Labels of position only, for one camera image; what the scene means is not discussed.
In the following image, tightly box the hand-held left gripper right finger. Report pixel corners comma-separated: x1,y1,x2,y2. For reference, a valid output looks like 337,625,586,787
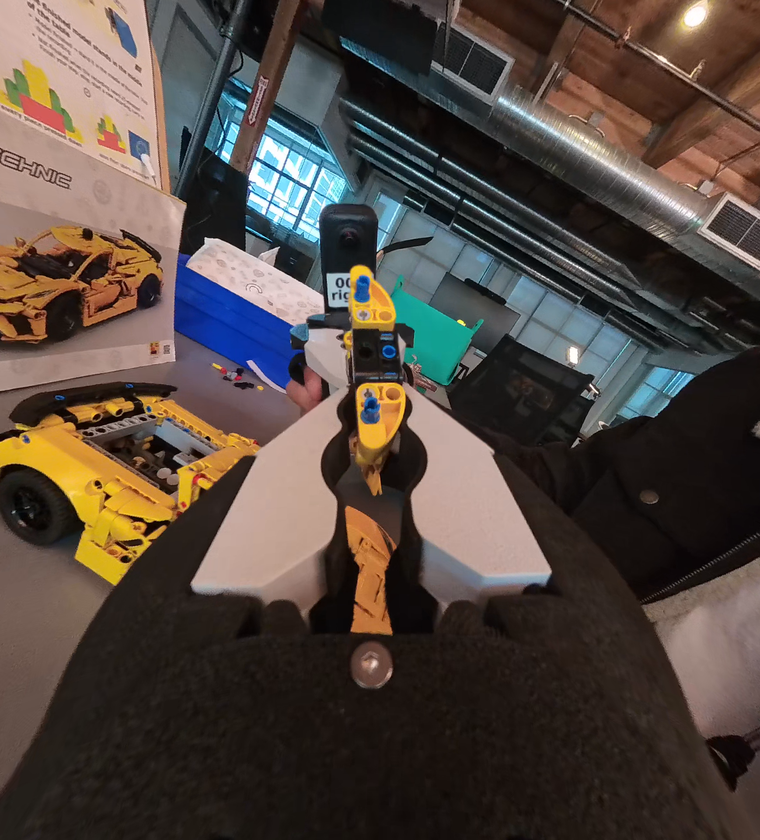
406,387,553,614

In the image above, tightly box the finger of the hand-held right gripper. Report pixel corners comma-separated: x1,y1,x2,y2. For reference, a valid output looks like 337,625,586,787
303,327,355,401

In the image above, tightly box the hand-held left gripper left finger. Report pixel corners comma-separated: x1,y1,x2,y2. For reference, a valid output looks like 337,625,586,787
190,386,349,614

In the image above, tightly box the yellow brick car panel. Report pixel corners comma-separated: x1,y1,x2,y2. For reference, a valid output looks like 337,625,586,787
344,264,414,634

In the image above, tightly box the yellow toy brick car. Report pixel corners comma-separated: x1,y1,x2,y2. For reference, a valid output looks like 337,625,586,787
0,381,263,586

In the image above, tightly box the person's right forearm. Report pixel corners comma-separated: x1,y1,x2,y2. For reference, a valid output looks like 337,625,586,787
449,341,760,519

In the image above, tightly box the grey desk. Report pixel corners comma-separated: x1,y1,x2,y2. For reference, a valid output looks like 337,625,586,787
0,331,302,828

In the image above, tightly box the person's right hand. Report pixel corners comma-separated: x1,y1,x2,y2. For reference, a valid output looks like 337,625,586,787
285,369,334,416

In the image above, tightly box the gridded window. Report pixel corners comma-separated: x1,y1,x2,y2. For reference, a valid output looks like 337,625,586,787
219,98,355,244

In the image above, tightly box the pile of small loose bricks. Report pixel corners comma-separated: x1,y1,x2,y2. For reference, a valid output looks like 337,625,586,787
211,362,266,392

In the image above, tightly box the teal plastic bin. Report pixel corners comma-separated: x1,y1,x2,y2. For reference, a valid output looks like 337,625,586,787
390,276,486,388

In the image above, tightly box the white air vent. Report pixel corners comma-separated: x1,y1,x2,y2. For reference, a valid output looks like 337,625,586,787
432,20,515,102
698,192,760,271

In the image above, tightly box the white car instruction booklet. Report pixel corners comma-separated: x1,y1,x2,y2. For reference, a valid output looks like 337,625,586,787
0,92,187,399

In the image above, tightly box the person's black fleece-lined jacket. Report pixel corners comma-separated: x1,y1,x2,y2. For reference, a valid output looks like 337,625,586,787
570,394,760,795

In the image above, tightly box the white brick instruction poster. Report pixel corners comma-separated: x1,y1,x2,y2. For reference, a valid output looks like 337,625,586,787
0,0,161,191

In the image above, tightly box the silver air duct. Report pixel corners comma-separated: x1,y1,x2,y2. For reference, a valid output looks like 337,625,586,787
485,85,760,303

